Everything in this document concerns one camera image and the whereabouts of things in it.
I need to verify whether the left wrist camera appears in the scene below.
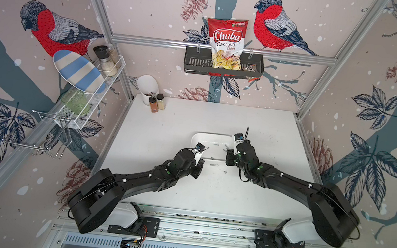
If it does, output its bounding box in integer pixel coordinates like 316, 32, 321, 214
194, 143, 206, 161

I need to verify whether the blue striped white plate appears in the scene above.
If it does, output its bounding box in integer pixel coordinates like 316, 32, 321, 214
53, 50, 106, 94

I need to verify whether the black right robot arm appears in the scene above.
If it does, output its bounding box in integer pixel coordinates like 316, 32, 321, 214
226, 133, 360, 248

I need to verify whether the green glass bowl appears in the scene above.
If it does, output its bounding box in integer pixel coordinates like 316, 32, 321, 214
60, 89, 91, 116

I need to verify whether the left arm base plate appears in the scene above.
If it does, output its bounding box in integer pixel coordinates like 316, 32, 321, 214
107, 216, 161, 238

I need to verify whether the aluminium horizontal frame rail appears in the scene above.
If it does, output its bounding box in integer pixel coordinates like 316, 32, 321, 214
111, 30, 338, 70

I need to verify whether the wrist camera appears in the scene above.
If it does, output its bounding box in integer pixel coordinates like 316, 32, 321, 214
194, 143, 206, 161
234, 133, 245, 144

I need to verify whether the brown spice bottle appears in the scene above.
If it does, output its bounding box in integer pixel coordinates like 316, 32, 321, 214
149, 96, 159, 113

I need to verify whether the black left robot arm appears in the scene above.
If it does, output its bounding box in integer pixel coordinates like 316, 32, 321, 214
67, 146, 205, 234

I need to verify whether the red Chuba chips bag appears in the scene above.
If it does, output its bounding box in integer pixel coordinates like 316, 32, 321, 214
207, 19, 248, 71

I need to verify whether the black lid spice grinder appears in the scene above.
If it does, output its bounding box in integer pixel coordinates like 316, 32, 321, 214
93, 45, 118, 77

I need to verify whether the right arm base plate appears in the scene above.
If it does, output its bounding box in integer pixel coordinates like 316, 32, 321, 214
254, 229, 305, 248

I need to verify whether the white wire wall rack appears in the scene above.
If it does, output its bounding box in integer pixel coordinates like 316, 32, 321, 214
2, 50, 126, 159

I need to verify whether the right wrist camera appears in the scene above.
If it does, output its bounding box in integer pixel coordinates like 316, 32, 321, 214
234, 133, 245, 144

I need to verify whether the white plastic storage box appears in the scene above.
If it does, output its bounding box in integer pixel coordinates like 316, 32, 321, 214
190, 132, 234, 162

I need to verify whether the white utensil holder cup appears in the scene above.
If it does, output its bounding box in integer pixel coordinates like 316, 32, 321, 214
137, 74, 159, 105

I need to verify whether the black wire wall basket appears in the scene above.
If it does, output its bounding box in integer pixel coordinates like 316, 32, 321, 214
184, 47, 264, 80

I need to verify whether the yellow spice bottle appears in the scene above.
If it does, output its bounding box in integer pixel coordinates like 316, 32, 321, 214
156, 93, 165, 110

